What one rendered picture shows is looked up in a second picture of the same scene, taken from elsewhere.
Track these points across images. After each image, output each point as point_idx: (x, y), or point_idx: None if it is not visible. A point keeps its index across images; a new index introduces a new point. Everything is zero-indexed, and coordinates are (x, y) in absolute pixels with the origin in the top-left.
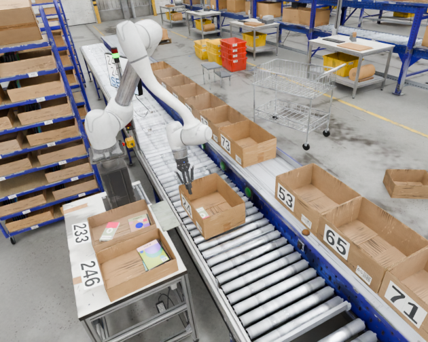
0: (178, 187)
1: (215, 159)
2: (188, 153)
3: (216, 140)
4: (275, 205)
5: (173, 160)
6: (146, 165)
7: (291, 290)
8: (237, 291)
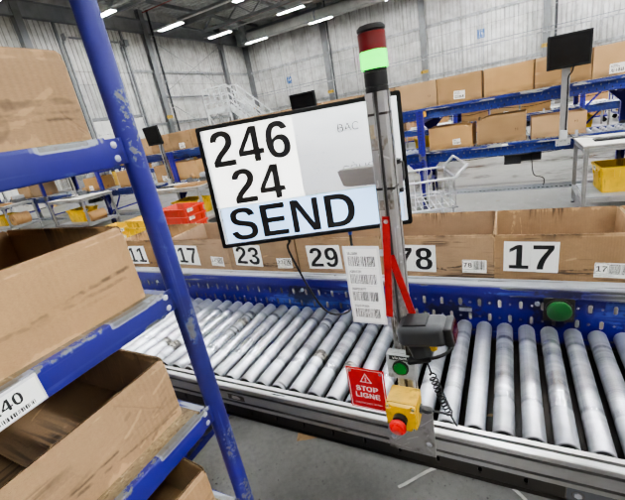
0: None
1: (622, 326)
2: (536, 349)
3: (616, 276)
4: None
5: (565, 386)
6: (558, 454)
7: None
8: None
